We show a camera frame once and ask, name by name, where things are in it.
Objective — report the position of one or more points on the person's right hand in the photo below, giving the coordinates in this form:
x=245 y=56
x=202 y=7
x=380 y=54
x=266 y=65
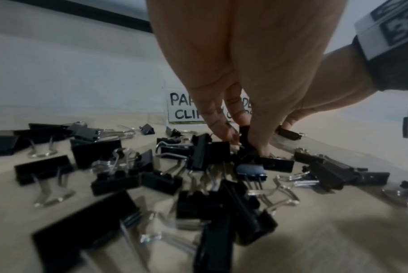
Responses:
x=338 y=85

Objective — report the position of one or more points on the person's left hand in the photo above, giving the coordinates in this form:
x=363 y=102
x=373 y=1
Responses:
x=258 y=53

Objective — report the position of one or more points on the small black binder clip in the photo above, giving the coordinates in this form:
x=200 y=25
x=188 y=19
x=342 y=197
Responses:
x=246 y=144
x=290 y=134

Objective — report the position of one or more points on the clear two-compartment plastic box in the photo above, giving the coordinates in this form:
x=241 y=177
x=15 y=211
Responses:
x=183 y=106

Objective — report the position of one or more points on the pile of black binder clips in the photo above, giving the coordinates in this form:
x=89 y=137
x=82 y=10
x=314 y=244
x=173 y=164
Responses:
x=204 y=157

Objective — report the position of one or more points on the black white marker wristband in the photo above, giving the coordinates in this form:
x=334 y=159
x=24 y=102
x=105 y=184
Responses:
x=392 y=53

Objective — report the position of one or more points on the grey wall rail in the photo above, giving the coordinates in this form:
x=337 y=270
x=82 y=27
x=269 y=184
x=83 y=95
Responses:
x=99 y=13

